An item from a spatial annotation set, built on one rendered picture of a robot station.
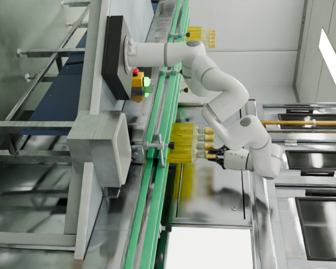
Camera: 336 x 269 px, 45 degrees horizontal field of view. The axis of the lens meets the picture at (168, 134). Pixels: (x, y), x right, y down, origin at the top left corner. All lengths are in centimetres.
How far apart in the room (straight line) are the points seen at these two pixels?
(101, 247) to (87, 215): 11
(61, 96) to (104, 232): 85
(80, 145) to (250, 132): 58
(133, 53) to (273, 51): 658
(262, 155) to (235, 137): 17
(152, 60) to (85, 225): 67
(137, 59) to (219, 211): 70
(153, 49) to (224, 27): 622
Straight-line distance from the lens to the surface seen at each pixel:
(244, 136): 140
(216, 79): 140
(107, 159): 140
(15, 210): 192
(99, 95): 150
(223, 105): 138
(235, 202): 173
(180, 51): 158
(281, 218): 176
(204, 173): 186
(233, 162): 173
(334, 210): 184
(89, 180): 141
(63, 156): 190
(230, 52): 800
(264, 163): 154
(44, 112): 194
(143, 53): 160
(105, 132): 138
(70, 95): 203
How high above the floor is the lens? 117
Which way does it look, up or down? 7 degrees down
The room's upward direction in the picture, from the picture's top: 91 degrees clockwise
